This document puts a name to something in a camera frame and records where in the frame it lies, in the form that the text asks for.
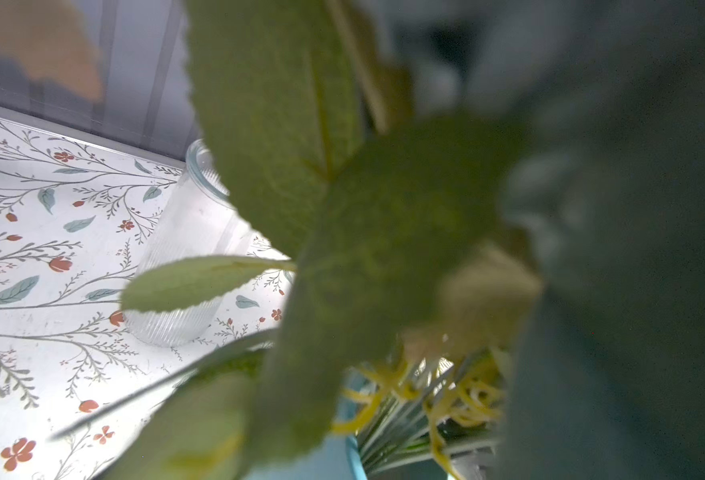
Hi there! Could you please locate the blue hydrangea flower stem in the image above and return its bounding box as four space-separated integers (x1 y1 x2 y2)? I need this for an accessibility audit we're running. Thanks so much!
186 1 527 472

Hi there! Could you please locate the floral patterned table mat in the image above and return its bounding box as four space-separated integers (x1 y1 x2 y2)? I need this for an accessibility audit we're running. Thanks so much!
0 116 292 479

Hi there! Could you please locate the teal ceramic vase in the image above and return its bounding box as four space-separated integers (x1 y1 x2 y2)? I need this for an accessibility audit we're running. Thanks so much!
236 353 507 479

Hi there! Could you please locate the peach flower stem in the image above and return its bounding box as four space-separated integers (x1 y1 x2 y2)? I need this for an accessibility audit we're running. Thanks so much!
0 1 104 102

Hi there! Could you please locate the white rose stem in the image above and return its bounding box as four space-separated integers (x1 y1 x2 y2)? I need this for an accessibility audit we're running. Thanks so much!
54 255 296 479

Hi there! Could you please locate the clear ribbed glass vase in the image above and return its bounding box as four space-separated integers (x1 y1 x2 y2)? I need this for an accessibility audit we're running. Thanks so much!
122 139 258 349

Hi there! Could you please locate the dusty blue rose bunch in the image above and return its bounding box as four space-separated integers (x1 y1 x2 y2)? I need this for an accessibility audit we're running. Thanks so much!
360 1 705 479

